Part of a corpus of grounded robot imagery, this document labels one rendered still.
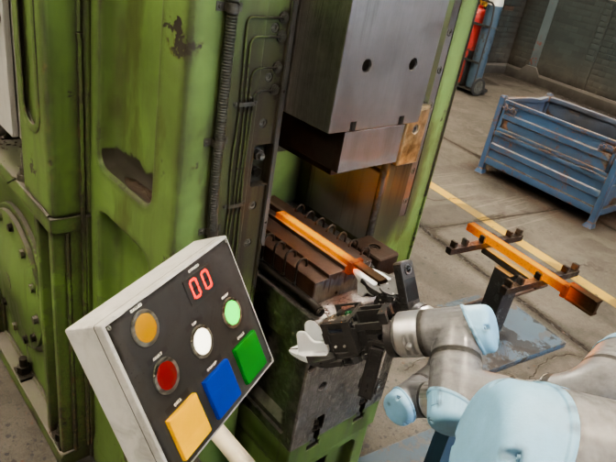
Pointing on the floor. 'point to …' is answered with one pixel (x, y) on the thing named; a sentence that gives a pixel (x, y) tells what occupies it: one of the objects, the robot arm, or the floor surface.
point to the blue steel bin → (555, 150)
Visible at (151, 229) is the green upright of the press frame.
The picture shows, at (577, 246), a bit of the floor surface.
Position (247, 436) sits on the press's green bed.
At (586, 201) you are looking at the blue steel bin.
